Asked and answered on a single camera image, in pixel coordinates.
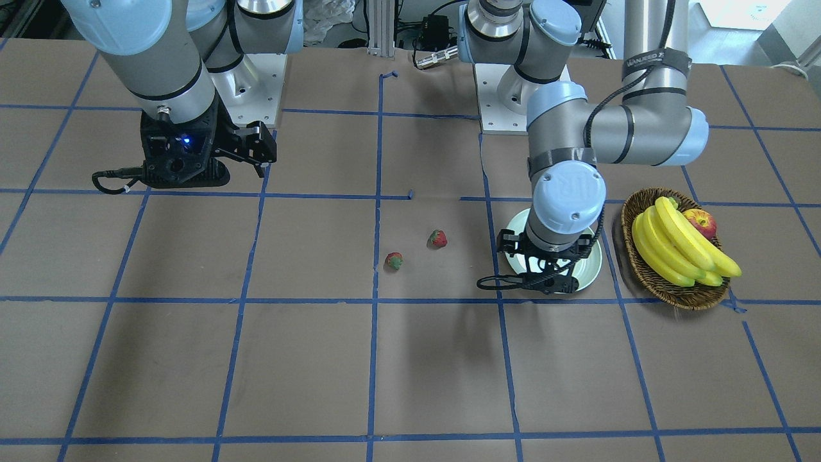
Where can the yellow banana bunch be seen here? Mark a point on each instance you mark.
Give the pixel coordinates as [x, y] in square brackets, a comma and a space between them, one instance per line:
[676, 251]

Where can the wicker basket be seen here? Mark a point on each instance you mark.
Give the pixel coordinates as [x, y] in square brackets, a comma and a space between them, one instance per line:
[691, 298]

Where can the light green plate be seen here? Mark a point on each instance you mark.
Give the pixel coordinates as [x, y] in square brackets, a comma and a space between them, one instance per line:
[580, 264]

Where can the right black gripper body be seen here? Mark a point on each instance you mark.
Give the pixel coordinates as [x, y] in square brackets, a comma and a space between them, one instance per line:
[226, 136]

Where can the red strawberry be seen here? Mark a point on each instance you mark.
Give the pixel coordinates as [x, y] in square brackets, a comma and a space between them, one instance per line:
[394, 260]
[437, 238]

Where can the aluminium frame post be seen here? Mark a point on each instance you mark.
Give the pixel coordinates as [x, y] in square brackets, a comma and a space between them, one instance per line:
[381, 25]

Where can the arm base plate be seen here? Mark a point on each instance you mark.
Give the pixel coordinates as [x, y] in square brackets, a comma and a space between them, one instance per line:
[496, 118]
[252, 91]

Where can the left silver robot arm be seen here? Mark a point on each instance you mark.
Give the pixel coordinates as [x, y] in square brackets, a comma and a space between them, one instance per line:
[568, 136]

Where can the red apple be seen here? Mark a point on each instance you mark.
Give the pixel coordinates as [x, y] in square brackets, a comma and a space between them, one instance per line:
[702, 221]

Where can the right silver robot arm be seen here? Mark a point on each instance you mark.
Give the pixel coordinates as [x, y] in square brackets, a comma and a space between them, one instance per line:
[187, 63]

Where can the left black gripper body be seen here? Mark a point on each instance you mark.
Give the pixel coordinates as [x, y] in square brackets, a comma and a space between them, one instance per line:
[507, 244]

